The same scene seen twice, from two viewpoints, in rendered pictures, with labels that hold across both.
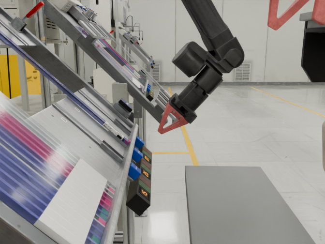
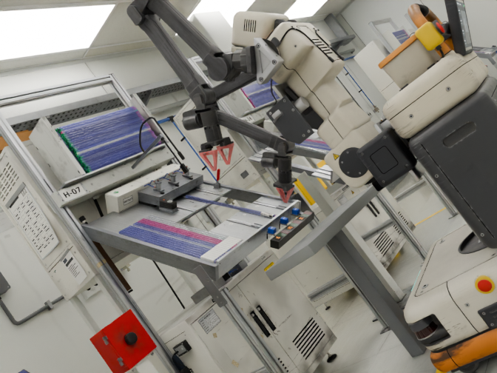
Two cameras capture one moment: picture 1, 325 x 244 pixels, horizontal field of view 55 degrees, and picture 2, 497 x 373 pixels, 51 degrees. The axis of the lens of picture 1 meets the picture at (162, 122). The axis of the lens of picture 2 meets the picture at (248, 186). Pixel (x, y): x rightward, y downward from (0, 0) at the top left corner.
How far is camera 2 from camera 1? 169 cm
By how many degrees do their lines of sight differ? 42
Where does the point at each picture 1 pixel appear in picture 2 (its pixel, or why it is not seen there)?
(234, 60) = (282, 149)
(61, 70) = (247, 195)
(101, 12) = (373, 60)
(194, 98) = (282, 177)
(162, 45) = not seen: outside the picture
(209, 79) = (280, 164)
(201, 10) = (257, 137)
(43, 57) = (237, 194)
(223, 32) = (271, 139)
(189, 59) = (265, 162)
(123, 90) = (305, 177)
